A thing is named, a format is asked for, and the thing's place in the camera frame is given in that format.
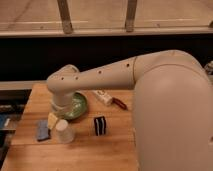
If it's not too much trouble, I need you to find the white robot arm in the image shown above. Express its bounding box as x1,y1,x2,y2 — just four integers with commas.
47,50,213,171

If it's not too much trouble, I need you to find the green ceramic bowl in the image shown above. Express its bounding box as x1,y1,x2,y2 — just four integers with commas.
60,92,88,120

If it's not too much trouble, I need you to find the black white striped eraser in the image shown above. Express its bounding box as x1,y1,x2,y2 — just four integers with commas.
94,116,106,136

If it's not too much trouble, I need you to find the blue grey sponge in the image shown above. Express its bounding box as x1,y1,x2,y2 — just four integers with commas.
36,120,51,141

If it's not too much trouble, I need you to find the white tube red cap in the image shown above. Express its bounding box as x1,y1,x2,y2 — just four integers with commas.
92,90,128,110

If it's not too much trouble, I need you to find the left metal frame post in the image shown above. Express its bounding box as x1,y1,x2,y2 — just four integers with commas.
57,0,73,34

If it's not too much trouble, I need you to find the metal frame post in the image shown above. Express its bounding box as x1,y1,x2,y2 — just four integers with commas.
57,0,73,34
125,0,137,32

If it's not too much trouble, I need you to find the right metal frame post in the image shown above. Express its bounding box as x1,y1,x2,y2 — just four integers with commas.
125,0,137,32

